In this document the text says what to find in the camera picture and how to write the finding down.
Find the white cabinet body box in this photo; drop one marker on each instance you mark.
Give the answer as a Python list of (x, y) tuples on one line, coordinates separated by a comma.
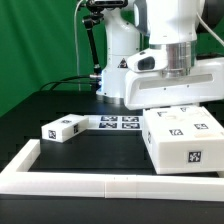
[(183, 140)]

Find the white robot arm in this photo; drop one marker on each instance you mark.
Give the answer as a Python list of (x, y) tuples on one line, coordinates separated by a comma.
[(136, 25)]

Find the white fiducial marker base plate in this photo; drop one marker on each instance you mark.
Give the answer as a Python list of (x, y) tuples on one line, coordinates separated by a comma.
[(115, 122)]

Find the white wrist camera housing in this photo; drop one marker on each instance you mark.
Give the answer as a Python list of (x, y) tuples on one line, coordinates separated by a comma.
[(148, 60)]

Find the white cabinet top block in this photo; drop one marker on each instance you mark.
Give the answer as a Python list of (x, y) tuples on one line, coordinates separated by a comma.
[(65, 128)]

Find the black articulated camera mount arm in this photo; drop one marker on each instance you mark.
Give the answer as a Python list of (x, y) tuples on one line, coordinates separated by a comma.
[(89, 24)]

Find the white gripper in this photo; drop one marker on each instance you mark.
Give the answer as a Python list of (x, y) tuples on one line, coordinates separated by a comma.
[(151, 90)]

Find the white U-shaped border frame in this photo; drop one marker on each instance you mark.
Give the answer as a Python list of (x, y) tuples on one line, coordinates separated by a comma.
[(17, 178)]

